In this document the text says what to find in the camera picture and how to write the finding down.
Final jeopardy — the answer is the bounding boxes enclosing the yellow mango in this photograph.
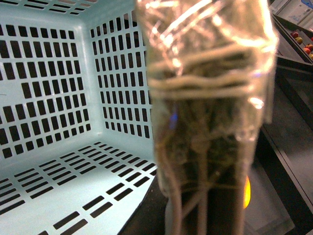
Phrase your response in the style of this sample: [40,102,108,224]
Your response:
[243,176,251,209]

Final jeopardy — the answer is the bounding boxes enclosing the light blue plastic basket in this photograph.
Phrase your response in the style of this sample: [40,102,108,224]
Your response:
[0,0,156,235]

